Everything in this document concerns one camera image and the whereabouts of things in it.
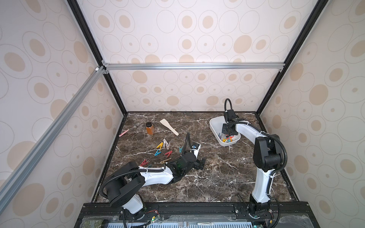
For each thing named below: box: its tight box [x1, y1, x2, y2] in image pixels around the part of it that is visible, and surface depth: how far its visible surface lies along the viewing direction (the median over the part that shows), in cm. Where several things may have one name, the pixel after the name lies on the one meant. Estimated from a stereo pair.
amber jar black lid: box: [145, 121, 154, 135], surface depth 102 cm
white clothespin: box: [163, 138, 171, 150], surface depth 102 cm
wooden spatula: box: [159, 118, 180, 136], surface depth 115 cm
